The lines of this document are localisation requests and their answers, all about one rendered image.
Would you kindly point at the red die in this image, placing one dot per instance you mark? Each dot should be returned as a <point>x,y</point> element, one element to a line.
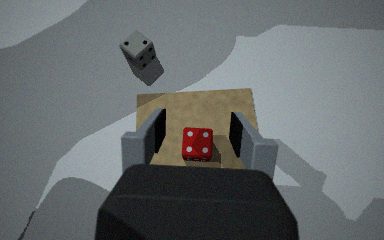
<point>197,144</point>

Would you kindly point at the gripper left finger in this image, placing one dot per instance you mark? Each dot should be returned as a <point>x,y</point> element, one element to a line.
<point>139,147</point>

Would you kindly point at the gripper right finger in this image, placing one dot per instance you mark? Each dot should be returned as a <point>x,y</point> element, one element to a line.
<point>255,152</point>

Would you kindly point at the grey die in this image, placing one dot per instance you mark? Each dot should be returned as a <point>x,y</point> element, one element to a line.
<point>138,50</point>

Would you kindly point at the tan mat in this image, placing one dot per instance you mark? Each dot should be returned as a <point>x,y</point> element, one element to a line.
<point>209,109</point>

